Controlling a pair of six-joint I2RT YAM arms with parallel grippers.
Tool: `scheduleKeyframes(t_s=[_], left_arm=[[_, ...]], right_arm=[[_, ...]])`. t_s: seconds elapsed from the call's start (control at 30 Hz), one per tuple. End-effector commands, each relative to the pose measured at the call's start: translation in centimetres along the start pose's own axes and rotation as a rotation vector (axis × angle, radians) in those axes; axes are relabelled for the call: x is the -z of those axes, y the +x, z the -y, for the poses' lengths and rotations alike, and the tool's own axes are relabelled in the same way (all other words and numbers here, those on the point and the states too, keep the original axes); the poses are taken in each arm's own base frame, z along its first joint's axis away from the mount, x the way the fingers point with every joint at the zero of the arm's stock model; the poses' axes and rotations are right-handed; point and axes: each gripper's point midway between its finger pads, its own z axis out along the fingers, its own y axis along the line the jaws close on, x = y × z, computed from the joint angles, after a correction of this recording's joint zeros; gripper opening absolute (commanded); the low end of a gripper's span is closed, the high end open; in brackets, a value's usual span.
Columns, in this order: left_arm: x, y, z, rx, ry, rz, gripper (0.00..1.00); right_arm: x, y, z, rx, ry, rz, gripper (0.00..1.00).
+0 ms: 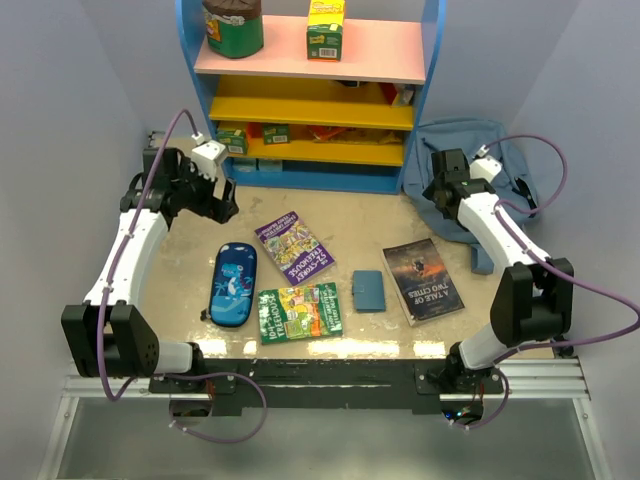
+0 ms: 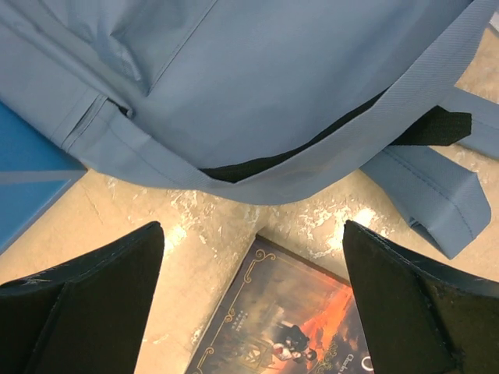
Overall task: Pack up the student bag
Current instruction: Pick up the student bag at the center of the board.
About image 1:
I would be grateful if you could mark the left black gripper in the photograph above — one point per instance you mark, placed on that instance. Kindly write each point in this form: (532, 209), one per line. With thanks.
(219, 210)

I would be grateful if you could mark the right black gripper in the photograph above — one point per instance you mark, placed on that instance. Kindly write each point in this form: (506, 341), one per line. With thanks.
(430, 192)

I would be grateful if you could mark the blue student backpack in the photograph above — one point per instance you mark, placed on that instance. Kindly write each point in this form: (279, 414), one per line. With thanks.
(440, 147)

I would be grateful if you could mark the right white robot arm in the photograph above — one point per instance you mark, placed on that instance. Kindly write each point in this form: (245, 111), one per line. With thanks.
(531, 304)

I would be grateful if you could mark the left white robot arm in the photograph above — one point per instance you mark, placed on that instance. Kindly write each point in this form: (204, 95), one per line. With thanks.
(106, 333)

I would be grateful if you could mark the teal boxes bottom shelf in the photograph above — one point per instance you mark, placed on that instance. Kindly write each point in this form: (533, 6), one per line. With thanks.
(250, 165)

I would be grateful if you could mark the green box left shelf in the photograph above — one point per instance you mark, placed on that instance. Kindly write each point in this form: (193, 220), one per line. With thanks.
(234, 139)

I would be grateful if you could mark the green box shelf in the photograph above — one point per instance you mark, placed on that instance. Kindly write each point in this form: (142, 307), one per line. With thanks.
(234, 139)
(274, 134)

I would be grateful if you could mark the blue dinosaur pencil case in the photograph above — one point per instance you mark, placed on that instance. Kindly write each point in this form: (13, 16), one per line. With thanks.
(232, 286)

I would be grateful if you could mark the purple treehouse book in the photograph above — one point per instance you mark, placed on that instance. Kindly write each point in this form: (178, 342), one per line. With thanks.
(294, 249)

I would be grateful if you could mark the green box middle shelf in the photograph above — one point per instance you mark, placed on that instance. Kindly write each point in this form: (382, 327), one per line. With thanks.
(274, 134)

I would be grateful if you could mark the dark two cities book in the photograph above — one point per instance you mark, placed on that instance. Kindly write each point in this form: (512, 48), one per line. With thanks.
(422, 282)

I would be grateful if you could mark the red packet middle shelf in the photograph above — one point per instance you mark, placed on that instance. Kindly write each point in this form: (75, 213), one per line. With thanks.
(397, 94)

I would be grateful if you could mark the blue pink yellow shelf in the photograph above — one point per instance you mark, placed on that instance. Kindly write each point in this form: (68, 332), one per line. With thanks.
(280, 85)

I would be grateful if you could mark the small blue notebook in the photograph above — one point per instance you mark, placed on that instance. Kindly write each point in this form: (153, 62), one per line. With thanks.
(368, 291)

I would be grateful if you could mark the orange snack packets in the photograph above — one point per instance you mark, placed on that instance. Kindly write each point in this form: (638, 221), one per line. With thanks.
(354, 135)

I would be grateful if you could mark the green treehouse book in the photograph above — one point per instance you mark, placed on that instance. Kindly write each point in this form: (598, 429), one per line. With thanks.
(299, 313)

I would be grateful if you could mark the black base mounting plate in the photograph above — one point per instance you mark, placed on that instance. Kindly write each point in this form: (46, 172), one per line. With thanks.
(414, 385)

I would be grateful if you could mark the green brown canister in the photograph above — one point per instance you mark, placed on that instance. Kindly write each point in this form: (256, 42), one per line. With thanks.
(234, 28)

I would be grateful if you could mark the yellow green carton top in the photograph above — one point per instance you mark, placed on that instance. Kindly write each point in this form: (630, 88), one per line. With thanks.
(324, 30)

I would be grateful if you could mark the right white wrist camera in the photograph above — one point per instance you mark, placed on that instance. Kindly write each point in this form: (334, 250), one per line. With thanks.
(484, 166)

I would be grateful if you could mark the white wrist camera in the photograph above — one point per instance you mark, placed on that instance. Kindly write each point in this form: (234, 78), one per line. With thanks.
(207, 155)
(484, 166)

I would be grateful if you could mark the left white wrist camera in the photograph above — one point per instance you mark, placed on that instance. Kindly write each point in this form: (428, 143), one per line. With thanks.
(207, 155)

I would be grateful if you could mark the aluminium frame rail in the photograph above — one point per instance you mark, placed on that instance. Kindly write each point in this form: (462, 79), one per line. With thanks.
(539, 427)

